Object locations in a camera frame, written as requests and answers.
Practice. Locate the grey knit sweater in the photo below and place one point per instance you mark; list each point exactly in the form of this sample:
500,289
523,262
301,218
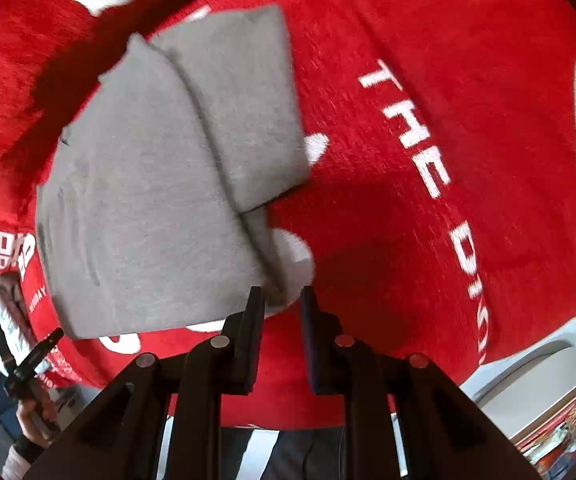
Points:
158,180

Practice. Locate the person's left hand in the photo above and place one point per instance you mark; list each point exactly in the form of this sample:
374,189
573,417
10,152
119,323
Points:
30,422

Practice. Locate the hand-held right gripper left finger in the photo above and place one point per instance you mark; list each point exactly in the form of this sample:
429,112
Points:
255,330

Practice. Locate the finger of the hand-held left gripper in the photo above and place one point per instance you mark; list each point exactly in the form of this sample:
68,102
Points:
48,344

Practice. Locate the colourful printed box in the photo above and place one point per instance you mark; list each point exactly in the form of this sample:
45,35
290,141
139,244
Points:
568,425

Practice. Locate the red printed blanket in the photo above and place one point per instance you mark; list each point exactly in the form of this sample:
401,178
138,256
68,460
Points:
418,110

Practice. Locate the brown cloth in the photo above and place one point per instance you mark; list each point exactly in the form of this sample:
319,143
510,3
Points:
10,290

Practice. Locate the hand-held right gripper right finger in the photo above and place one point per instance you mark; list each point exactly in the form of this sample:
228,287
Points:
310,330

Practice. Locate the dark cloth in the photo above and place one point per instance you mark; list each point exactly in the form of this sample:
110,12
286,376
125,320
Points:
298,455

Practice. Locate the person's left forearm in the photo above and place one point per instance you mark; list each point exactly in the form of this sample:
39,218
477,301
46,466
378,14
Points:
20,457

